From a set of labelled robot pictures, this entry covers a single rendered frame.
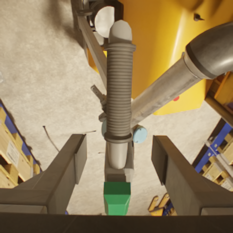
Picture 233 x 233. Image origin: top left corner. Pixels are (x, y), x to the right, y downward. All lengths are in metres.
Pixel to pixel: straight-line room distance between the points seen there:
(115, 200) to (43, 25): 1.44
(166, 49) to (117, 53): 0.60
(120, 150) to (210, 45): 0.32
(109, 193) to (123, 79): 0.15
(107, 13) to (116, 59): 0.90
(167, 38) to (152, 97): 0.32
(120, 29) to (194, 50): 0.27
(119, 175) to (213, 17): 0.74
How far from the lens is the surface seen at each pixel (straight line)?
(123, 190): 0.25
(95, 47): 0.68
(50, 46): 1.60
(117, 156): 0.24
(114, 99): 0.21
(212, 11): 0.84
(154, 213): 6.63
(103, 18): 1.11
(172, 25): 0.77
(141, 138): 0.85
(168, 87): 0.51
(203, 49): 0.45
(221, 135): 3.51
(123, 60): 0.21
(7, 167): 1.59
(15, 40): 1.62
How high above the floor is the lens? 1.50
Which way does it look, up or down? 44 degrees down
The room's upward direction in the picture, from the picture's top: 158 degrees clockwise
